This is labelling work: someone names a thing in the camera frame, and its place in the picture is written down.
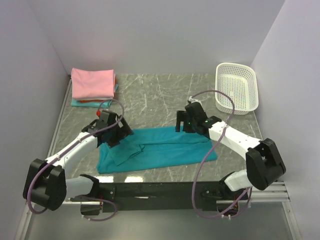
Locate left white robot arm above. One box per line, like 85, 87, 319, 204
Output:
22, 110, 133, 211

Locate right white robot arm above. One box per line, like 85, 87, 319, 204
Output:
175, 102, 286, 200

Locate pink folded t-shirt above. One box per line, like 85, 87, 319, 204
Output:
71, 68, 116, 101

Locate white perforated plastic basket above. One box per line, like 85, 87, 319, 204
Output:
215, 62, 259, 115

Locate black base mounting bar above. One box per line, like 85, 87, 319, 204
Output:
93, 181, 244, 212

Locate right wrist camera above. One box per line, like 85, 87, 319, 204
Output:
187, 96, 202, 105

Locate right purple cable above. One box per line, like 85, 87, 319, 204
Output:
191, 90, 252, 220

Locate purple cable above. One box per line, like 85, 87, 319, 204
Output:
26, 99, 125, 222
191, 90, 252, 220

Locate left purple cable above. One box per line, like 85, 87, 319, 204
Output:
26, 99, 125, 222

